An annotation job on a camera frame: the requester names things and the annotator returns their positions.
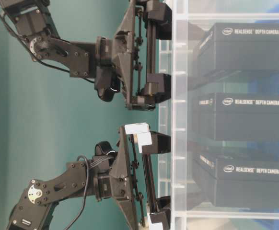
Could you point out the clear acrylic shelf case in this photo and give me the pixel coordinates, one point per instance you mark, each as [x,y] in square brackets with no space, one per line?
[190,208]

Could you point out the lower black robot arm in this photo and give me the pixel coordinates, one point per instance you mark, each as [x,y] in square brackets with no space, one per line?
[34,210]

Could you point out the lower wrist camera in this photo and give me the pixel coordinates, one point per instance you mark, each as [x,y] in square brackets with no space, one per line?
[104,148]

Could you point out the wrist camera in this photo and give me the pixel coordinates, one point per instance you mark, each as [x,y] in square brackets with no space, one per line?
[104,148]
[106,83]

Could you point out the upper black gripper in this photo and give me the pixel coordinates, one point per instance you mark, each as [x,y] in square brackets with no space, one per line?
[121,54]

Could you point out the lower black gripper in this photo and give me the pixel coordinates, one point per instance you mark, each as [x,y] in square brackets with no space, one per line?
[116,180]

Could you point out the upper wrist camera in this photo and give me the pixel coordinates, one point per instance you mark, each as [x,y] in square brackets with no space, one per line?
[106,83]

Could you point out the black RealSense D435i box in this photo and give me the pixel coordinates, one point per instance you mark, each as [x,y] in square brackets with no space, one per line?
[235,51]
[233,180]

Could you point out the middle black RealSense D435 box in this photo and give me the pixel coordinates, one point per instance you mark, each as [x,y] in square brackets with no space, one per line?
[236,116]

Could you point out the upper black robot arm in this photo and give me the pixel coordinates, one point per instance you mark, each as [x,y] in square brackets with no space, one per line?
[35,30]

